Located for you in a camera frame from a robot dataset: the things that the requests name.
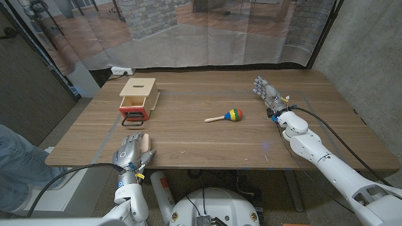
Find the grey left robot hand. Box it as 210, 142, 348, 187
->
112, 131, 157, 174

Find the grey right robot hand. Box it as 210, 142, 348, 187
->
253, 75, 289, 118

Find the light wooden block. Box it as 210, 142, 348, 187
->
139, 133, 153, 155

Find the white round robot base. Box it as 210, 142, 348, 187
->
169, 187, 261, 226

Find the striped wooden maraca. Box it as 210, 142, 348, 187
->
204, 108, 243, 123

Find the light wooden slotted box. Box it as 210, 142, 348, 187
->
119, 77, 161, 111

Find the white cylinder with orange label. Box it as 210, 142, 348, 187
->
149, 170, 176, 225

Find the white power strip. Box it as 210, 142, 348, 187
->
111, 66, 136, 76

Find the printed room backdrop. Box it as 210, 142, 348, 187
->
6, 0, 337, 76

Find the grey electronics module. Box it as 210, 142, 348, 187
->
196, 215, 229, 226

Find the person's leg in jeans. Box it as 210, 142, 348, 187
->
0, 124, 68, 213

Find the red drawer with black handle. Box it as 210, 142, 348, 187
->
119, 96, 152, 127

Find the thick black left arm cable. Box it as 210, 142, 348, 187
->
26, 163, 126, 218

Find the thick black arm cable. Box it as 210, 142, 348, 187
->
290, 105, 390, 188
26, 163, 126, 218

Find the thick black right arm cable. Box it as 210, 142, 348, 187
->
290, 105, 390, 188

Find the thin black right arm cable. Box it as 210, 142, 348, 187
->
275, 122, 356, 216

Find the black backdrop frame pole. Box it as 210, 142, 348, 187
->
4, 0, 81, 102
307, 0, 345, 70

